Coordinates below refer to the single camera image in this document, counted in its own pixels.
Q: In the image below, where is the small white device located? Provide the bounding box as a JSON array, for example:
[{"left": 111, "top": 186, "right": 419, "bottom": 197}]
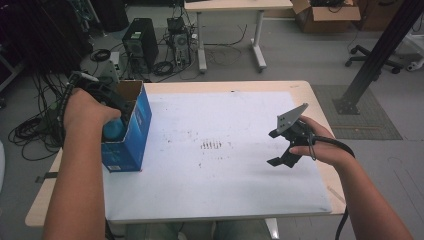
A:
[{"left": 109, "top": 51, "right": 121, "bottom": 68}]

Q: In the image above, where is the white desk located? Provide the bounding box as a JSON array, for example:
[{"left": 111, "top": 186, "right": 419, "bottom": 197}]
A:
[{"left": 183, "top": 0, "right": 294, "bottom": 74}]

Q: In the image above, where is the brown cardboard box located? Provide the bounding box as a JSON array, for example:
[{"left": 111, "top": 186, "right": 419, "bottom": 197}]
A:
[{"left": 291, "top": 0, "right": 362, "bottom": 34}]

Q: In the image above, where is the white table leg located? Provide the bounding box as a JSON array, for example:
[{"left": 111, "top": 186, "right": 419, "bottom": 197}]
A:
[{"left": 264, "top": 218, "right": 280, "bottom": 240}]

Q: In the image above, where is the white table mat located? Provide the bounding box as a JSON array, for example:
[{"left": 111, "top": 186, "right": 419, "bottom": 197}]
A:
[{"left": 102, "top": 91, "right": 334, "bottom": 224}]

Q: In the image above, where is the white object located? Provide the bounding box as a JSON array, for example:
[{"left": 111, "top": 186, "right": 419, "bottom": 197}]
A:
[{"left": 405, "top": 58, "right": 424, "bottom": 73}]

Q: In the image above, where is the grey floor mat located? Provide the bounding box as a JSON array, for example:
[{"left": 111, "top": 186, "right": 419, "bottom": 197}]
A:
[{"left": 313, "top": 83, "right": 404, "bottom": 141}]

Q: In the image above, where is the coiled black cable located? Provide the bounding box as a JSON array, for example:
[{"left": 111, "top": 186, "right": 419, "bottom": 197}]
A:
[
  {"left": 152, "top": 60, "right": 175, "bottom": 77},
  {"left": 89, "top": 48, "right": 112, "bottom": 63}
]

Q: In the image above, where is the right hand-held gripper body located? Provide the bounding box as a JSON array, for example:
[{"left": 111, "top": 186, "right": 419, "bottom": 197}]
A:
[{"left": 276, "top": 103, "right": 316, "bottom": 148}]

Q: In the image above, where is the black office chair base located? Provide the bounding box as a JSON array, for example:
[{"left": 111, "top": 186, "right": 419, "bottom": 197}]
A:
[{"left": 344, "top": 44, "right": 405, "bottom": 75}]

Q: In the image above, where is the black metal stand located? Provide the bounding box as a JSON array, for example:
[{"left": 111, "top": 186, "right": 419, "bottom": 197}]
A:
[{"left": 331, "top": 0, "right": 424, "bottom": 116}]

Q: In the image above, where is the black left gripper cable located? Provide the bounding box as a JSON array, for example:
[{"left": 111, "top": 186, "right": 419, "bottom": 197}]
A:
[{"left": 56, "top": 71, "right": 116, "bottom": 240}]

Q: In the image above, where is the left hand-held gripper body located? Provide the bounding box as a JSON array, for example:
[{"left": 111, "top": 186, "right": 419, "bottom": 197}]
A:
[{"left": 68, "top": 61, "right": 135, "bottom": 129}]

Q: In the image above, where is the black computer tower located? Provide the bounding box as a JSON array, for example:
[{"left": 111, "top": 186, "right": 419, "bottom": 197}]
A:
[{"left": 121, "top": 17, "right": 160, "bottom": 69}]

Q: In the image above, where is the blue cardboard box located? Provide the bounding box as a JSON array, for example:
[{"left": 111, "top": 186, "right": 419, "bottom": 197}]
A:
[{"left": 100, "top": 79, "right": 153, "bottom": 174}]

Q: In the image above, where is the person's right hand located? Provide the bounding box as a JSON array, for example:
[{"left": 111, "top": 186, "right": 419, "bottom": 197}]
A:
[{"left": 289, "top": 114, "right": 356, "bottom": 168}]

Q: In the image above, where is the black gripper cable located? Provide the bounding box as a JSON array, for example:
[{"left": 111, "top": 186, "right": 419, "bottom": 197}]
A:
[
  {"left": 56, "top": 71, "right": 116, "bottom": 240},
  {"left": 308, "top": 131, "right": 356, "bottom": 240}
]

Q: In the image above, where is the open computer tower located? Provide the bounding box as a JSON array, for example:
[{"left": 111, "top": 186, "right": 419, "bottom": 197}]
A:
[{"left": 166, "top": 16, "right": 193, "bottom": 68}]

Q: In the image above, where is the person's left hand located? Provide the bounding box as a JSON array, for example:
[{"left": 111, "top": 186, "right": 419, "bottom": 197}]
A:
[{"left": 63, "top": 88, "right": 123, "bottom": 138}]

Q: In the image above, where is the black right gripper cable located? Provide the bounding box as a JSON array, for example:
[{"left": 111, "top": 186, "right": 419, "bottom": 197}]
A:
[{"left": 308, "top": 131, "right": 356, "bottom": 240}]

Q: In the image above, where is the bundle of black floor cables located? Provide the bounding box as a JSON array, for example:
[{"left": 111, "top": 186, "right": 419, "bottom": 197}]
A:
[{"left": 8, "top": 74, "right": 68, "bottom": 162}]

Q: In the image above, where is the blue bottle with white cap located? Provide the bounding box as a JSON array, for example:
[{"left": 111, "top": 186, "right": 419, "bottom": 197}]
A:
[{"left": 102, "top": 118, "right": 129, "bottom": 143}]

